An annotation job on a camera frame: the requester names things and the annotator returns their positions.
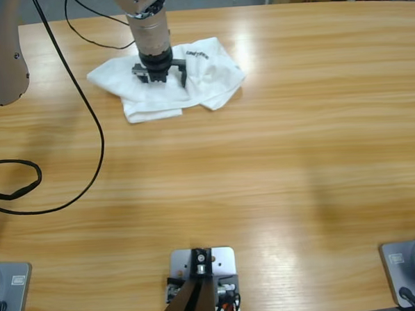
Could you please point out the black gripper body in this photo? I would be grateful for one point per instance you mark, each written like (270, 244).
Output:
(155, 66)

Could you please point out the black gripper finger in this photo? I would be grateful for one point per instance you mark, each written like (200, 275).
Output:
(183, 76)
(140, 72)

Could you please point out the white T-shirt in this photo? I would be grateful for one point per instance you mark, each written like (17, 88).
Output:
(203, 82)

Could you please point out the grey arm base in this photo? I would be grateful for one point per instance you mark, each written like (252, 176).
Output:
(398, 267)
(13, 294)

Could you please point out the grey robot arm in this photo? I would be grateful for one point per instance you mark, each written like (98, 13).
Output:
(0, 51)

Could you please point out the white mount block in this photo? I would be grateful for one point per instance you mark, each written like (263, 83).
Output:
(223, 262)

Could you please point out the dark post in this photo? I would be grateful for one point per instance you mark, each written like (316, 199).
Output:
(196, 302)

